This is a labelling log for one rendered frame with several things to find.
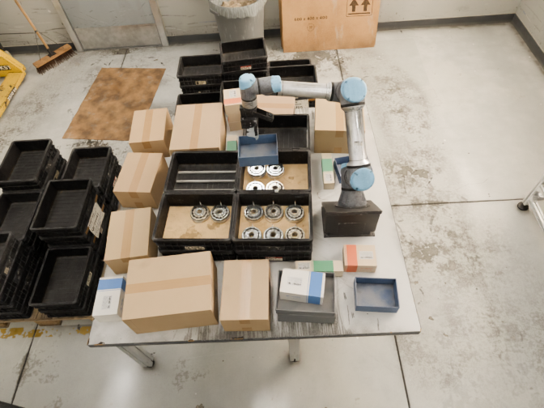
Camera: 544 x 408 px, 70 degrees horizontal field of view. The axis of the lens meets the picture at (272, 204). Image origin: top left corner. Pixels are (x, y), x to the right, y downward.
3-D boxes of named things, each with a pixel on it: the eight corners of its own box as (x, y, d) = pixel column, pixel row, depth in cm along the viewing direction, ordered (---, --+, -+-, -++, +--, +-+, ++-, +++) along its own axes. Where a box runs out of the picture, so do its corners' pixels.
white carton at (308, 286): (325, 281, 190) (325, 273, 182) (322, 304, 183) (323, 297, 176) (283, 275, 192) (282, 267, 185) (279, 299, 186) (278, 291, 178)
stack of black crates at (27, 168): (44, 178, 327) (12, 140, 290) (79, 176, 326) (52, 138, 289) (27, 218, 304) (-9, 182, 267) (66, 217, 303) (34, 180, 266)
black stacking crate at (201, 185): (243, 163, 235) (240, 150, 226) (238, 204, 218) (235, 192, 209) (178, 164, 238) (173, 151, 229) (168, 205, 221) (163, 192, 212)
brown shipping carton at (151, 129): (142, 128, 275) (133, 110, 262) (173, 125, 275) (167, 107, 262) (137, 160, 257) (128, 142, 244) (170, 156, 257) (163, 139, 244)
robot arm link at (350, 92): (367, 185, 204) (358, 77, 192) (377, 190, 189) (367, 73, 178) (345, 189, 203) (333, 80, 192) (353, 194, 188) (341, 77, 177)
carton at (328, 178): (320, 159, 249) (320, 153, 244) (330, 159, 248) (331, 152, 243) (323, 189, 235) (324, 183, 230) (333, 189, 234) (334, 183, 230)
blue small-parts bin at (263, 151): (277, 142, 209) (276, 133, 203) (278, 163, 201) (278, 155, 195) (240, 145, 210) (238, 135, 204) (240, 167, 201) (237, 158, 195)
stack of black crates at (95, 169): (91, 176, 326) (72, 147, 298) (127, 174, 325) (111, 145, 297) (78, 216, 302) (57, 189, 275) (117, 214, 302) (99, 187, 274)
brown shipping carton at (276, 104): (295, 113, 275) (295, 95, 262) (292, 135, 262) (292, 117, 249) (252, 112, 278) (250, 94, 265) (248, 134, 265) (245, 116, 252)
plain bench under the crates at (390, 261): (354, 168, 333) (366, 104, 276) (393, 367, 240) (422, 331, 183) (168, 178, 338) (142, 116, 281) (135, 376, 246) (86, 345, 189)
